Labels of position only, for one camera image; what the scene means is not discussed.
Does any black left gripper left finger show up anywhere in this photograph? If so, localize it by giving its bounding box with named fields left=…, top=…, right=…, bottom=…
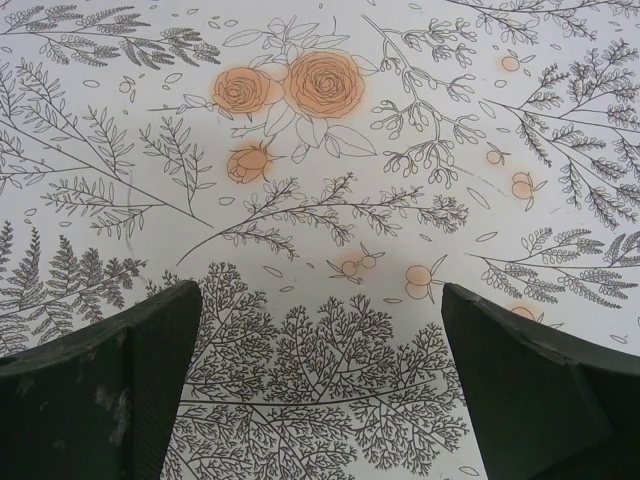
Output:
left=0, top=278, right=202, bottom=480

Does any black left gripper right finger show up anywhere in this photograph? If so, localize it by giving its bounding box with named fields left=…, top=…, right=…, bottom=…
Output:
left=441, top=281, right=640, bottom=480

